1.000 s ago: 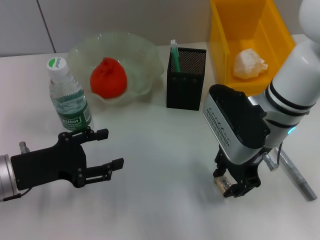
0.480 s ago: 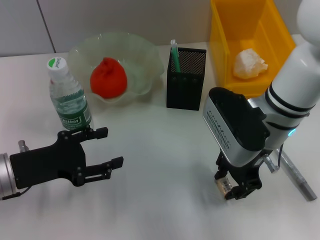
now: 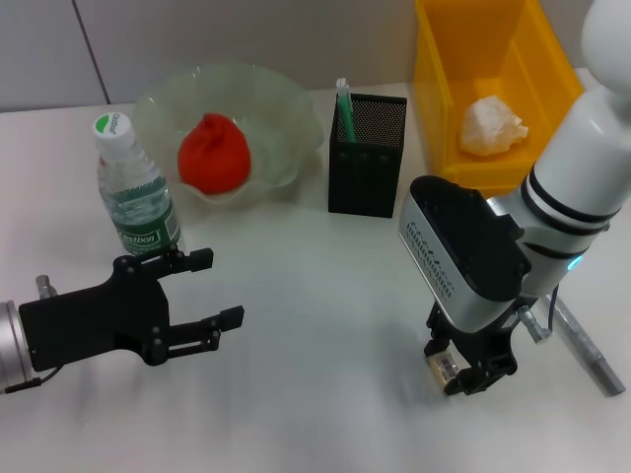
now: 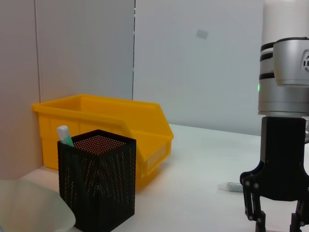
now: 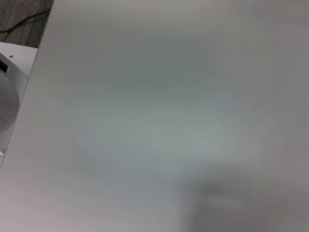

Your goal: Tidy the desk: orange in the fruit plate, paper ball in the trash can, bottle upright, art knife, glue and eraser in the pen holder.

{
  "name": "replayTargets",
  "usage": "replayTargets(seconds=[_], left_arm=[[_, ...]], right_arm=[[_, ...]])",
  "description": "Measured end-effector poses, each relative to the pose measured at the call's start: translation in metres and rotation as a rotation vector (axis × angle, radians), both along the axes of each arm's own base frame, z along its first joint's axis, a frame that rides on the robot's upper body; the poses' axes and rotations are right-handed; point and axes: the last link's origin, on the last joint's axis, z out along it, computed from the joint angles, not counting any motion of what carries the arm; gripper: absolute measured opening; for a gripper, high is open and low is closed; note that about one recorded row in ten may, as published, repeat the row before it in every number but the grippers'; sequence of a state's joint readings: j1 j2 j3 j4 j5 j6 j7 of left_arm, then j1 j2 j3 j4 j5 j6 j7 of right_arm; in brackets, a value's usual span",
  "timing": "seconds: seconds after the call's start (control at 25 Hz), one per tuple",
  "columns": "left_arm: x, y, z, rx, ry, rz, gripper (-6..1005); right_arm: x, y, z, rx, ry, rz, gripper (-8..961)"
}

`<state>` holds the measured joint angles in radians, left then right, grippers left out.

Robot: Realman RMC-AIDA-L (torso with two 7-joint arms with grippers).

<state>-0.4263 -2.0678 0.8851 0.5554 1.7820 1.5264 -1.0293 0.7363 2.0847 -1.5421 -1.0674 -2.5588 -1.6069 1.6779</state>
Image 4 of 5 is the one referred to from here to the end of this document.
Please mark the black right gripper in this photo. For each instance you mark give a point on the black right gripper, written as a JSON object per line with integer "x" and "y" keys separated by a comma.
{"x": 282, "y": 154}

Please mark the grey marker pen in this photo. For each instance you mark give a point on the grey marker pen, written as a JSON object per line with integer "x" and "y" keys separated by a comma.
{"x": 229, "y": 186}

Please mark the black mesh pen holder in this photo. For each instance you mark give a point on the black mesh pen holder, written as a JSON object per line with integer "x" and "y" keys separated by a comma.
{"x": 96, "y": 188}

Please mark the green glass fruit bowl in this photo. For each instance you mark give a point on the green glass fruit bowl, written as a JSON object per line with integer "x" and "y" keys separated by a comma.
{"x": 31, "y": 207}

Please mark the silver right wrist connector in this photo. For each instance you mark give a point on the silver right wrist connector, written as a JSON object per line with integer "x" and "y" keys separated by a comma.
{"x": 307, "y": 136}

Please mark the yellow plastic bin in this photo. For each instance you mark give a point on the yellow plastic bin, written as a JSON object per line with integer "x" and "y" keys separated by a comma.
{"x": 96, "y": 113}

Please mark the grey wall sticker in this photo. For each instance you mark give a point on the grey wall sticker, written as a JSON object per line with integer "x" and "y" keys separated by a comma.
{"x": 202, "y": 33}

